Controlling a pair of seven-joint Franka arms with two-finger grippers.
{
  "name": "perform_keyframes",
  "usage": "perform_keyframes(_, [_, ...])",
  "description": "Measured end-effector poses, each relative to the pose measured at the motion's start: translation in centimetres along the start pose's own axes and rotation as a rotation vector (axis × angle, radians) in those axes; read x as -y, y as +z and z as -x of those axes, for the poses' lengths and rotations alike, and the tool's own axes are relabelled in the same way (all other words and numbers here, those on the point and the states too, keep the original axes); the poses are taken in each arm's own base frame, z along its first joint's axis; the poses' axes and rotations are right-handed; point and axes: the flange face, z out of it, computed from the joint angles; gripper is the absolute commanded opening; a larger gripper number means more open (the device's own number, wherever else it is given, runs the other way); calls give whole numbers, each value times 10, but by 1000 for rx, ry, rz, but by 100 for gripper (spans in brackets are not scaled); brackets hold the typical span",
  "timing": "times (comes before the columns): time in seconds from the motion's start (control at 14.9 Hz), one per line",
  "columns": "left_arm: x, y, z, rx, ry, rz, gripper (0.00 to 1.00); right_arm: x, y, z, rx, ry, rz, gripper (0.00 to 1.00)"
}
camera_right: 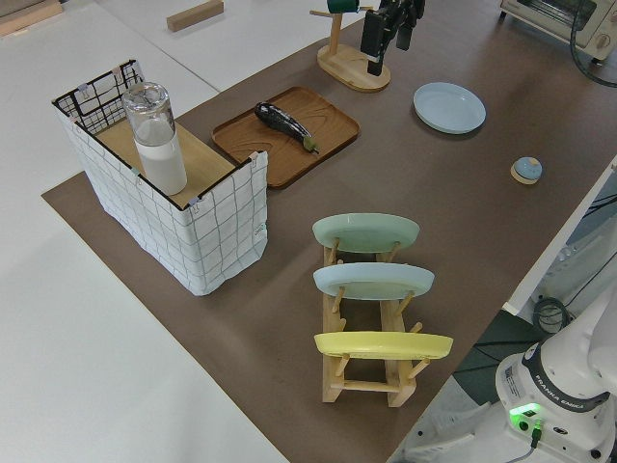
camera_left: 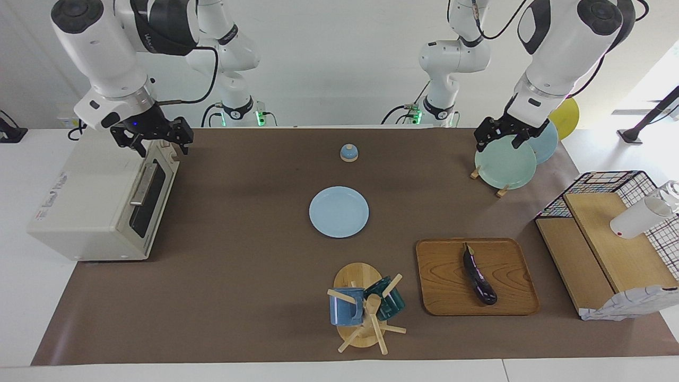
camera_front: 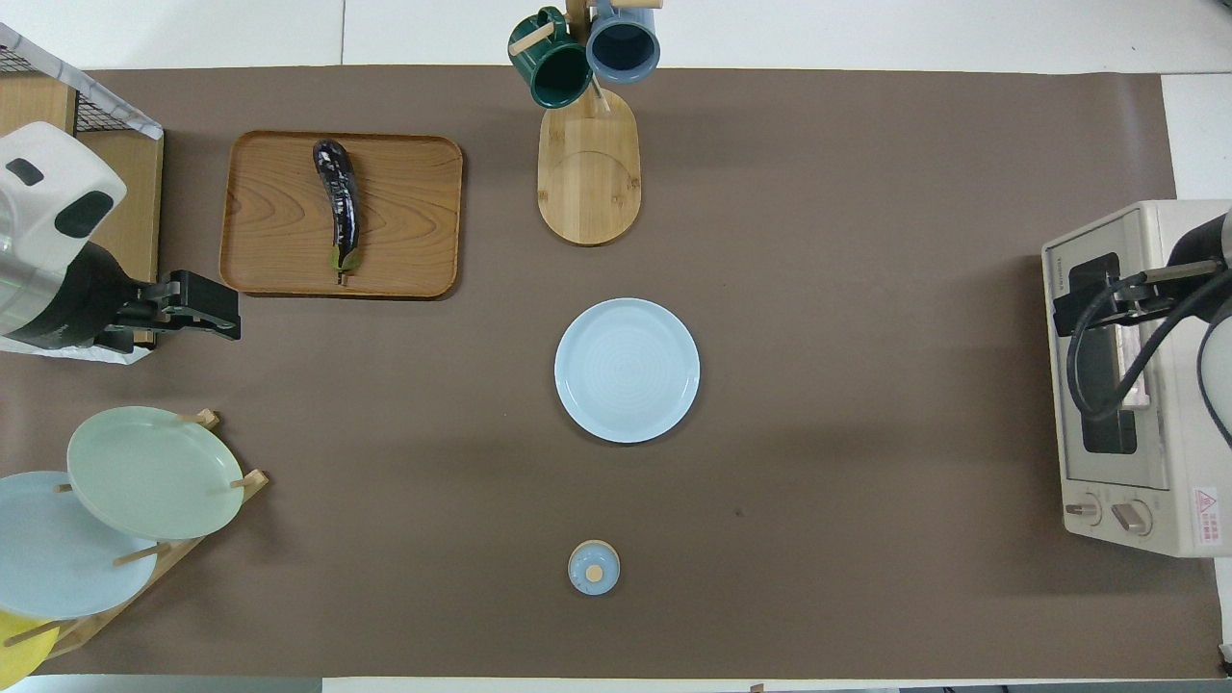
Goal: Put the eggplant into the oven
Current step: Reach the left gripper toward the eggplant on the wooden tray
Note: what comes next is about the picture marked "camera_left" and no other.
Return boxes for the cream toaster oven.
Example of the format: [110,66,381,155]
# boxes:
[27,129,181,262]

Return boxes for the dark purple eggplant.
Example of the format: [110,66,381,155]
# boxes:
[463,243,498,306]

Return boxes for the wooden plate rack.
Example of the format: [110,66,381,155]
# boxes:
[470,166,510,198]

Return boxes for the pale green racked plate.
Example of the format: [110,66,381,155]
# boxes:
[475,135,537,190]

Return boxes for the light blue racked plate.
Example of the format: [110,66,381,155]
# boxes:
[528,121,559,165]

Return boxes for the yellow racked plate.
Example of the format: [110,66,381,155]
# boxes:
[549,97,580,141]

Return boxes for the black stand with pole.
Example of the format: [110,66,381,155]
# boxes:
[617,85,679,145]

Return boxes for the brown table mat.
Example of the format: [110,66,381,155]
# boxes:
[31,127,679,367]

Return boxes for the black desk clamp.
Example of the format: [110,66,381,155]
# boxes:
[0,110,28,144]

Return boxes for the wooden step shelf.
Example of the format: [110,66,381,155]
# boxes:
[536,192,679,319]

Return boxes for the wooden serving tray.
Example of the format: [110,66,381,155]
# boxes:
[415,238,541,317]

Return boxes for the white cup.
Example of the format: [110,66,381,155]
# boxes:
[610,180,679,239]

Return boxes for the wooden mug tree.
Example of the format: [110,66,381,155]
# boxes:
[327,263,407,355]

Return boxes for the dark green ceramic mug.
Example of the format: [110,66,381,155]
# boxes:
[364,276,406,321]

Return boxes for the white patterned cloth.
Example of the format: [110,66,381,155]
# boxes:
[579,285,679,322]

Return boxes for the blue ceramic mug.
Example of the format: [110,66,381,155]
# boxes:
[329,288,365,326]

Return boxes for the white power strip with cable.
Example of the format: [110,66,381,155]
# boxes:
[57,118,88,141]

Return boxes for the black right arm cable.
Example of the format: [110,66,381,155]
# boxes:
[158,45,220,106]

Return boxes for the black wire basket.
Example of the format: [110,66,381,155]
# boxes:
[535,170,679,282]

